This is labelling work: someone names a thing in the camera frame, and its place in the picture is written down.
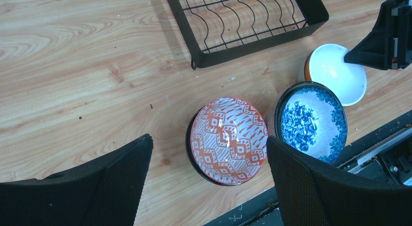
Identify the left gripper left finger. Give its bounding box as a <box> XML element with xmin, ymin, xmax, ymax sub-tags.
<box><xmin>0</xmin><ymin>134</ymin><xmax>154</xmax><ymax>226</ymax></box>

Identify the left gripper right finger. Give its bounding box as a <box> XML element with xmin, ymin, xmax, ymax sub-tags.
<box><xmin>267</xmin><ymin>136</ymin><xmax>412</xmax><ymax>226</ymax></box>

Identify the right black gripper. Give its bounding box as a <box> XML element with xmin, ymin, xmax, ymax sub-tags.
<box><xmin>344</xmin><ymin>0</ymin><xmax>412</xmax><ymax>70</ymax></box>

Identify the white orange bowl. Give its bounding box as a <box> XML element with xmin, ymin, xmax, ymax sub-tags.
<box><xmin>297</xmin><ymin>43</ymin><xmax>367</xmax><ymax>106</ymax></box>

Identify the blue floral bowl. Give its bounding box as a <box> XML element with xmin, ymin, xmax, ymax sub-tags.
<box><xmin>264</xmin><ymin>81</ymin><xmax>348</xmax><ymax>164</ymax></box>

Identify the black wire dish rack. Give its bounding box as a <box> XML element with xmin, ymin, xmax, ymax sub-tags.
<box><xmin>167</xmin><ymin>0</ymin><xmax>329</xmax><ymax>69</ymax></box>

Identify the red patterned bowl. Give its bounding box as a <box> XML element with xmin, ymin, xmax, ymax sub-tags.
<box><xmin>185</xmin><ymin>97</ymin><xmax>268</xmax><ymax>186</ymax></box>

